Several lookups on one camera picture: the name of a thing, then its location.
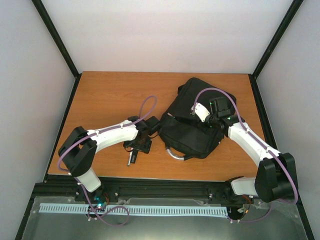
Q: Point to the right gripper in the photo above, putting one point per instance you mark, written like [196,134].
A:
[209,129]

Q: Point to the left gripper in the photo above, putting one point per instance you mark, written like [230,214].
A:
[145,148]

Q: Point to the pink highlighter marker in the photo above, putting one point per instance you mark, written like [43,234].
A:
[133,157]

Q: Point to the black student bag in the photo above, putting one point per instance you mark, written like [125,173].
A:
[183,134]

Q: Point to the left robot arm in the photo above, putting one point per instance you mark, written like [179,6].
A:
[77,153]

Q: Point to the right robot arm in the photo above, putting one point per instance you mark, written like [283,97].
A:
[276,172]

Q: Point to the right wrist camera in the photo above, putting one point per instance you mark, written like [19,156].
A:
[218,109]

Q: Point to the black aluminium frame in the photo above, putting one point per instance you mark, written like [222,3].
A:
[61,186]

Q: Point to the light blue cable duct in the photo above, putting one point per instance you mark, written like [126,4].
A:
[136,210]

